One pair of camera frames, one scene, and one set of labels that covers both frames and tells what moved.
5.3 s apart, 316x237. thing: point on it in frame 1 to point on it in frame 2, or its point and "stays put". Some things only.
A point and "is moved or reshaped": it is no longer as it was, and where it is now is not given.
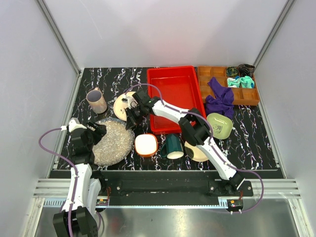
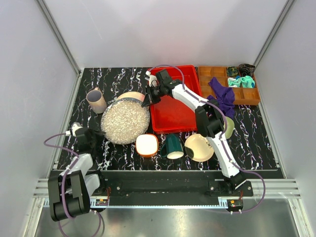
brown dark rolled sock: (246, 70) stays put
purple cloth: (223, 103) stays put
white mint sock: (233, 83) stays put
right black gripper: (131, 123) to (149, 98)
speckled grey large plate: (116, 145) is moved or reshaped
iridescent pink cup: (95, 98) stays put
